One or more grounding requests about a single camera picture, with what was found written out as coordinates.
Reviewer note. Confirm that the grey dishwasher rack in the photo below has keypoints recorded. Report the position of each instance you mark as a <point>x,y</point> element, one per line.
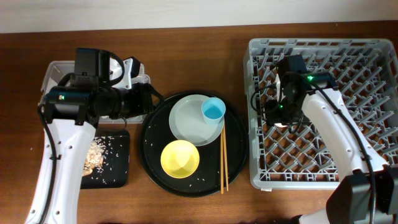
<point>366,73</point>

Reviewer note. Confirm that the yellow bowl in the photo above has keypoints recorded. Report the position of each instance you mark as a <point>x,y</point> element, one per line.
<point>179,159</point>

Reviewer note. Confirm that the wooden chopstick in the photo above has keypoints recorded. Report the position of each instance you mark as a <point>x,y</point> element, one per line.
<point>221,163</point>
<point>225,158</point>

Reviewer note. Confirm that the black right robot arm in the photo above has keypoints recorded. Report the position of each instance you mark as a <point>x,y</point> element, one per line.
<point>367,192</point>

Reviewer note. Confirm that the blue cup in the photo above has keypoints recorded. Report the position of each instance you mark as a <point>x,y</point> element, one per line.
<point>213,110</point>

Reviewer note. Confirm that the left wooden chopstick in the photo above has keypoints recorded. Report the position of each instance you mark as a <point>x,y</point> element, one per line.
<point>221,163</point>

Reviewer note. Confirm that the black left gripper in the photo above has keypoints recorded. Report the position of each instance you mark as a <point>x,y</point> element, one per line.
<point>146,99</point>

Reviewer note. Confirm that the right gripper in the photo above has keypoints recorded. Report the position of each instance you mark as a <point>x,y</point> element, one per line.
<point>272,113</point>

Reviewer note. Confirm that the light grey plate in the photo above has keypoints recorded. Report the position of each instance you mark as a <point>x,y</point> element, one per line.
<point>186,121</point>

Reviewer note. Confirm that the black rectangular tray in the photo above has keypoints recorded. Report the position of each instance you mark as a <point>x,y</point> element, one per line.
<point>122,164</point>

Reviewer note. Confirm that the clear plastic waste bin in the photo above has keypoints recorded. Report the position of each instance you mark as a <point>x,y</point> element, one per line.
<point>58,69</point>

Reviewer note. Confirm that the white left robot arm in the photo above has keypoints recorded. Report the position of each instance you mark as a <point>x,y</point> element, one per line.
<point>70,112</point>

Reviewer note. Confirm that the right wooden chopstick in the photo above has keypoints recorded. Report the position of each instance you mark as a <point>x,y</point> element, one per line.
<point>225,158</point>

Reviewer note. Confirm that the pink cup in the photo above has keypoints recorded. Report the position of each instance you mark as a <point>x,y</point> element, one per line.
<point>279,125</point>

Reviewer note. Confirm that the food scraps with rice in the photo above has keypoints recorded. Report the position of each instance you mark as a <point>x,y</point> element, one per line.
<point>100,160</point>

